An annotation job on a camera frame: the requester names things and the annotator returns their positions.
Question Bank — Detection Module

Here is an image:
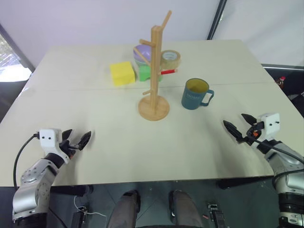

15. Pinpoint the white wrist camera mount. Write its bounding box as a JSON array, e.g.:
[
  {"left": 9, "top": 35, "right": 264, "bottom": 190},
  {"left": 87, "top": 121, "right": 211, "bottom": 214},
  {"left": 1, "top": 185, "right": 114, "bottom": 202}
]
[
  {"left": 39, "top": 128, "right": 70, "bottom": 164},
  {"left": 257, "top": 113, "right": 281, "bottom": 143}
]

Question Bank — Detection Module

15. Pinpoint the dark rounded right leg shape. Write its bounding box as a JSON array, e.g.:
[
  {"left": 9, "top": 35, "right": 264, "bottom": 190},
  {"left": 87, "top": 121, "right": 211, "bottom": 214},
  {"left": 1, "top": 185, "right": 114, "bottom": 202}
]
[{"left": 169, "top": 190, "right": 205, "bottom": 228}]

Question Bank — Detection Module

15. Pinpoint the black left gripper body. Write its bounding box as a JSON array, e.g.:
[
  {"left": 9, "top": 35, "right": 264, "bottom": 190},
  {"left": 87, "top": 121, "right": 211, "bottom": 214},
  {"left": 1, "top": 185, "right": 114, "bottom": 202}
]
[{"left": 59, "top": 140, "right": 79, "bottom": 160}]

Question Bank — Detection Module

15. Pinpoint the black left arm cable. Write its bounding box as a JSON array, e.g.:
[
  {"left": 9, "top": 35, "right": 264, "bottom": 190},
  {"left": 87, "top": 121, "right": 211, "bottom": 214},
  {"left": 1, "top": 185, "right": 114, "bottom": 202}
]
[{"left": 13, "top": 133, "right": 40, "bottom": 188}]

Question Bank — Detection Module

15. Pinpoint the green plastic block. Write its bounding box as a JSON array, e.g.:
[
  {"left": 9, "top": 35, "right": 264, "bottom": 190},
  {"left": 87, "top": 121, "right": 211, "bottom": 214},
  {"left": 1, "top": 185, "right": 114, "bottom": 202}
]
[{"left": 138, "top": 65, "right": 152, "bottom": 82}]

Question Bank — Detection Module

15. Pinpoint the yellow sponge block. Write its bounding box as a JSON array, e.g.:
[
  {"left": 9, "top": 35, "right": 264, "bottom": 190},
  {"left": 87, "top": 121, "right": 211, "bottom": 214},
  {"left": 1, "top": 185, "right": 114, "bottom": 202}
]
[{"left": 109, "top": 61, "right": 136, "bottom": 86}]

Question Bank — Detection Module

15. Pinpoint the wooden mug tree stand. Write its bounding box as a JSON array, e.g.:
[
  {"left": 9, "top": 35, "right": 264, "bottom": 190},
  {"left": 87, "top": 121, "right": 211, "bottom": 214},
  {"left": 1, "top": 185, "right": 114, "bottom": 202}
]
[{"left": 133, "top": 10, "right": 178, "bottom": 122}]

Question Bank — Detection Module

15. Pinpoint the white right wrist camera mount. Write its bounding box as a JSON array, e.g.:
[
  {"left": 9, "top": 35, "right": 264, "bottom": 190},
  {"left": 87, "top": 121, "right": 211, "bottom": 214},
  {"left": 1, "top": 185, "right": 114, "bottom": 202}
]
[{"left": 257, "top": 113, "right": 281, "bottom": 143}]

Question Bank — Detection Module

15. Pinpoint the purple and green bowl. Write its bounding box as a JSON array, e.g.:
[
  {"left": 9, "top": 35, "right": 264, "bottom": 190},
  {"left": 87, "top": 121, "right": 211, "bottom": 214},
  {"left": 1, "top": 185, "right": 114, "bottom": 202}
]
[{"left": 133, "top": 45, "right": 153, "bottom": 67}]

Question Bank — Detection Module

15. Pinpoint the brown packing tape roll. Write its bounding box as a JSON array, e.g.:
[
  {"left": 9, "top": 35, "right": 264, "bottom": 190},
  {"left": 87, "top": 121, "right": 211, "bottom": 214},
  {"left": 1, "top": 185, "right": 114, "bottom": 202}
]
[{"left": 161, "top": 49, "right": 181, "bottom": 70}]

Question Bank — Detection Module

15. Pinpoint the dark rounded leg shape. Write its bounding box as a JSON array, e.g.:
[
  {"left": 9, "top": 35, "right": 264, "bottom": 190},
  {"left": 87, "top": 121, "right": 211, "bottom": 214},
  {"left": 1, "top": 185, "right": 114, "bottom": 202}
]
[
  {"left": 169, "top": 190, "right": 205, "bottom": 228},
  {"left": 108, "top": 190, "right": 141, "bottom": 228}
]

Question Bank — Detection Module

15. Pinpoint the thin white wire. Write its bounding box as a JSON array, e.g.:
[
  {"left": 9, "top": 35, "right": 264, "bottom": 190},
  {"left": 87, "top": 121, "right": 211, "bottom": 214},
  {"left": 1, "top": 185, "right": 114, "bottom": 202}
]
[{"left": 73, "top": 195, "right": 107, "bottom": 218}]

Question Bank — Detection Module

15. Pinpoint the dark rounded left leg shape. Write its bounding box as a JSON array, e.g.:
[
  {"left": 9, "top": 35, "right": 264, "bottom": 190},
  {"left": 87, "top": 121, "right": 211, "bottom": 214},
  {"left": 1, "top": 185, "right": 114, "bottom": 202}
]
[{"left": 108, "top": 190, "right": 141, "bottom": 228}]

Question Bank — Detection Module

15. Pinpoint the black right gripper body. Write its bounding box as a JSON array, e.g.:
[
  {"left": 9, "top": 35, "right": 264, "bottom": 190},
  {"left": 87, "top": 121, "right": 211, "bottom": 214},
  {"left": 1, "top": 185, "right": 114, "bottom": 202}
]
[{"left": 237, "top": 121, "right": 265, "bottom": 146}]

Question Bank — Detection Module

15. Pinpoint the teal mug with yellow inside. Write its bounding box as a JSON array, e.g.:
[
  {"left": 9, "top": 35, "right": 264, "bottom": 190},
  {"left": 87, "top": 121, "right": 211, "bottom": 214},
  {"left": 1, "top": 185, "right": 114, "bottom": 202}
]
[{"left": 181, "top": 78, "right": 215, "bottom": 111}]

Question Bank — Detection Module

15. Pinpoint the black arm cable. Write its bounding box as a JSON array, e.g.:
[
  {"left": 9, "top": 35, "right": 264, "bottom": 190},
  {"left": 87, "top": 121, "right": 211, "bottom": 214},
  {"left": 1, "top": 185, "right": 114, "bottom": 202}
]
[
  {"left": 254, "top": 139, "right": 304, "bottom": 183},
  {"left": 13, "top": 133, "right": 40, "bottom": 188}
]

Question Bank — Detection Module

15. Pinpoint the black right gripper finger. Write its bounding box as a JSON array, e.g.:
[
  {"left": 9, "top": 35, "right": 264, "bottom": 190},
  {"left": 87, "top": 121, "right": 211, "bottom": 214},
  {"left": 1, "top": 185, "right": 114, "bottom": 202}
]
[
  {"left": 223, "top": 120, "right": 243, "bottom": 144},
  {"left": 241, "top": 113, "right": 257, "bottom": 126}
]

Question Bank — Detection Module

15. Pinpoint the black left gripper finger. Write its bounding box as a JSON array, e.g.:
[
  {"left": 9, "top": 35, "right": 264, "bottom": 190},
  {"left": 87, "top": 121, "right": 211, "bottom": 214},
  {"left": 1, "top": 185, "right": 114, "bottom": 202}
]
[
  {"left": 62, "top": 129, "right": 73, "bottom": 143},
  {"left": 75, "top": 131, "right": 92, "bottom": 151}
]

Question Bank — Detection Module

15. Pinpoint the red capped bottle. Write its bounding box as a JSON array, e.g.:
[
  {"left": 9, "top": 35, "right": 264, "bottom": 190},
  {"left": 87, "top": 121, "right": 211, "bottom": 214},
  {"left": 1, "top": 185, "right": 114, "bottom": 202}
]
[{"left": 276, "top": 76, "right": 286, "bottom": 90}]

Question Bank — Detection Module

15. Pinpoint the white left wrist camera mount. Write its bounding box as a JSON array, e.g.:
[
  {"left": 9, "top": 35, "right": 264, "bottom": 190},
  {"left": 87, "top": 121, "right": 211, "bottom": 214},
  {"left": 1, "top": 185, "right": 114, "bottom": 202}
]
[{"left": 39, "top": 128, "right": 70, "bottom": 164}]

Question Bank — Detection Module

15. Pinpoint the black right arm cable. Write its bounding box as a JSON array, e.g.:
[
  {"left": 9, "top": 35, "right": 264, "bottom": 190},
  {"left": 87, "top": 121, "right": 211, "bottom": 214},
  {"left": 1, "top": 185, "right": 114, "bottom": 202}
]
[{"left": 254, "top": 139, "right": 304, "bottom": 183}]

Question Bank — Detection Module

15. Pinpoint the black device with red mark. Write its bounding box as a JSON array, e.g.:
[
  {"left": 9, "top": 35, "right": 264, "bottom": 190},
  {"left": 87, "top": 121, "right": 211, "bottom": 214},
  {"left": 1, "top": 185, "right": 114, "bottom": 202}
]
[{"left": 207, "top": 203, "right": 226, "bottom": 228}]

